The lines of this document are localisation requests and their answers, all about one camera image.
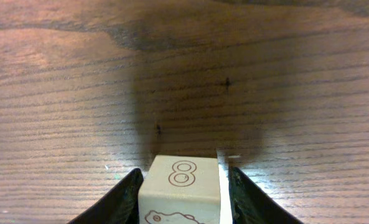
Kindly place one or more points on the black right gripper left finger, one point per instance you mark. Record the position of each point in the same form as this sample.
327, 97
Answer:
118, 206

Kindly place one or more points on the wooden block hourglass print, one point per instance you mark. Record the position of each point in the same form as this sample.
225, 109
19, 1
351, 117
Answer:
224, 161

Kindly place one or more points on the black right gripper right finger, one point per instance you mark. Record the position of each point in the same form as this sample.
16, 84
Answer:
250, 205

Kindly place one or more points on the wooden block number eight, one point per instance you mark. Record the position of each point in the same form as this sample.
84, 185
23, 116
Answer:
181, 190

